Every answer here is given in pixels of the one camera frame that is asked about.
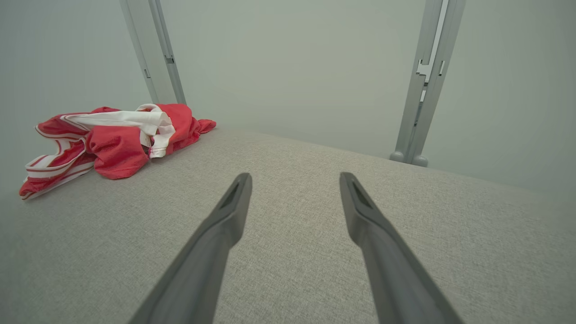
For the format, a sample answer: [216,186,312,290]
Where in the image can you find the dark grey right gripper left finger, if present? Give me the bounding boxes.
[128,172,253,324]

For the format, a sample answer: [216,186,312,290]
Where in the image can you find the red and white jersey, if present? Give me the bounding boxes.
[19,107,150,201]

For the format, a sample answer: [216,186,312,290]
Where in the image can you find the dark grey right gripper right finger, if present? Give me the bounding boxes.
[339,172,464,324]

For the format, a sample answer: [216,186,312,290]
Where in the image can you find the red and white shorts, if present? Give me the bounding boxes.
[67,103,217,180]

